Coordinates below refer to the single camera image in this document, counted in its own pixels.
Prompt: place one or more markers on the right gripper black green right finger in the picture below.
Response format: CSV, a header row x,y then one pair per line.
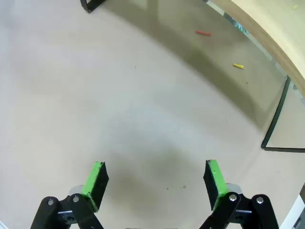
x,y
215,186

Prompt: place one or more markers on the right gripper black green left finger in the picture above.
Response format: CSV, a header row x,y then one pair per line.
x,y
95,186

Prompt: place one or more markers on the small red paper scrap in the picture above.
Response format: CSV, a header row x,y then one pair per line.
x,y
203,33

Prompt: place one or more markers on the light wooden shelf board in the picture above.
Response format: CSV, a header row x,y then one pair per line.
x,y
274,19

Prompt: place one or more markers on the small yellow-green paper scrap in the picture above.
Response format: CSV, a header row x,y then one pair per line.
x,y
295,7

